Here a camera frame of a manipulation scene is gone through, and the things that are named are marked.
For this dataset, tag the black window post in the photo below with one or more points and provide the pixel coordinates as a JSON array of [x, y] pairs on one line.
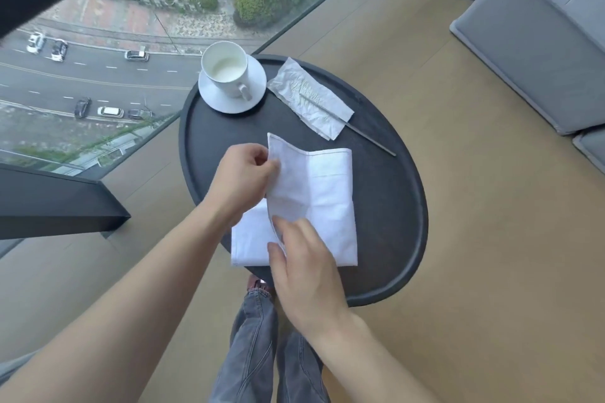
[[52, 204]]

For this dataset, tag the person's right leg grey jeans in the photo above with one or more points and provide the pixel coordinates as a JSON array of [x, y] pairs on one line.
[[300, 369]]

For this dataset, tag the person's left forearm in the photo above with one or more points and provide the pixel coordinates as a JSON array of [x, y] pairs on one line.
[[127, 317]]

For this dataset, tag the person's right hand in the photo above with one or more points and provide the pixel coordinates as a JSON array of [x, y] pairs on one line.
[[307, 275]]

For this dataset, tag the white cup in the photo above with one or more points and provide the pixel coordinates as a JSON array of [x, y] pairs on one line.
[[222, 67]]

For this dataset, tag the person's left leg grey jeans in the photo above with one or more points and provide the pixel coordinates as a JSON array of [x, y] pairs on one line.
[[250, 350]]

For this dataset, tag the person's left hand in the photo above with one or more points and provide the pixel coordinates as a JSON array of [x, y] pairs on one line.
[[236, 180]]

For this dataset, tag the round black table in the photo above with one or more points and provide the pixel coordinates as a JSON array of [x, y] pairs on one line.
[[392, 209]]

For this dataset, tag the smooth white napkin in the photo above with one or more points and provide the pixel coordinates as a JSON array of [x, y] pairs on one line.
[[326, 199]]

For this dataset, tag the person's leg grey jeans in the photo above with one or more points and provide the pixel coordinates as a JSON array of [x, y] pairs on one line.
[[300, 369], [250, 350]]

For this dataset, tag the person's right forearm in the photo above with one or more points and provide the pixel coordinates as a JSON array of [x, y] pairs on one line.
[[368, 365]]

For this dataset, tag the person's left maroon shoe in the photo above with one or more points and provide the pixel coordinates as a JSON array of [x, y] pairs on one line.
[[259, 285]]

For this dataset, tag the person's grey shirt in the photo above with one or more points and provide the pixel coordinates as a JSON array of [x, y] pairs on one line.
[[14, 367]]

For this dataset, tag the grey sofa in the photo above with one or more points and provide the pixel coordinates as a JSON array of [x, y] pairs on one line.
[[543, 29]]

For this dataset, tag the white saucer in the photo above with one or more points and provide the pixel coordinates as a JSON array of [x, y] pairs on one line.
[[257, 83]]

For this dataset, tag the metal stirring spoon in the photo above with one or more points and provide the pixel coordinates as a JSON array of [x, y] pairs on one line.
[[373, 142]]

